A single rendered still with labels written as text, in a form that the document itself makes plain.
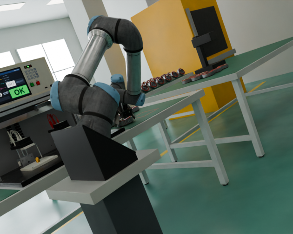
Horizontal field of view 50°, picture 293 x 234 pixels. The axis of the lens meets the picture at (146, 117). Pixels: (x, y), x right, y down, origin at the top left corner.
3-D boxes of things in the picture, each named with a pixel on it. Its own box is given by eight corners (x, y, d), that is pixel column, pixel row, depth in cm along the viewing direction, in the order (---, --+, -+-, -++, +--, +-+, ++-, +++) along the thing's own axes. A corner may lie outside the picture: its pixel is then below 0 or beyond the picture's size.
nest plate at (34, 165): (58, 157, 164) (57, 154, 164) (32, 170, 154) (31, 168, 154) (45, 158, 175) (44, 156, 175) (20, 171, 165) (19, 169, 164)
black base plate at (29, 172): (125, 130, 178) (124, 126, 178) (23, 187, 135) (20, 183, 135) (82, 138, 212) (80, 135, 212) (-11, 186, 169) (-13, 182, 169)
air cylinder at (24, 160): (36, 161, 175) (32, 152, 175) (23, 168, 170) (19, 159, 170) (32, 162, 179) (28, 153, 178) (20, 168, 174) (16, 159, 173)
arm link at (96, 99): (109, 114, 112) (120, 82, 117) (74, 107, 114) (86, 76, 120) (115, 127, 123) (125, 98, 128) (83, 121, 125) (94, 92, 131)
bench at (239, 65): (324, 91, 381) (307, 31, 370) (265, 159, 256) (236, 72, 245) (243, 106, 460) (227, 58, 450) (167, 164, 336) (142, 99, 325)
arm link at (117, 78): (107, 80, 175) (112, 72, 182) (110, 96, 182) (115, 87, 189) (120, 81, 173) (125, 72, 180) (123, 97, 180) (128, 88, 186)
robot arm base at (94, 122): (117, 149, 114) (124, 125, 118) (84, 132, 105) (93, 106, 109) (93, 151, 124) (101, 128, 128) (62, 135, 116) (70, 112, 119)
